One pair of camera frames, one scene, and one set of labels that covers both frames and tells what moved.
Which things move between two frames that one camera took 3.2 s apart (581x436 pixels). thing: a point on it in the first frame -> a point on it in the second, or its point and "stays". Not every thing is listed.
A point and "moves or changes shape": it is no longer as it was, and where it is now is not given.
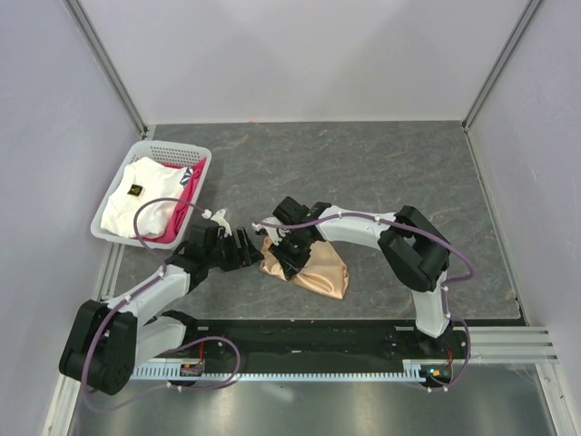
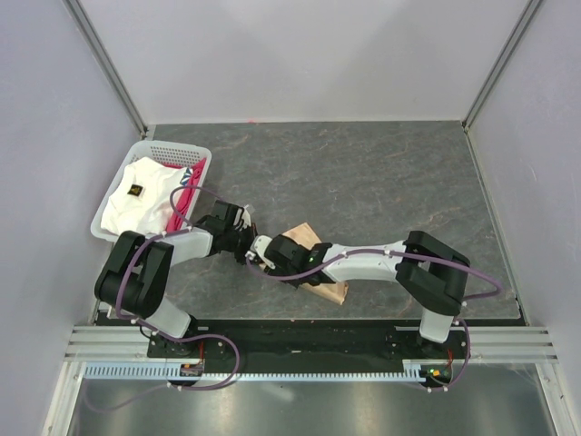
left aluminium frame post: [106, 64] stays
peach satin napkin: [324, 272] moves or changes shape
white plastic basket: [165, 153] stays
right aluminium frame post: [523, 23] stays
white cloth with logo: [145, 180] stays
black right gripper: [290, 265] -> [277, 272]
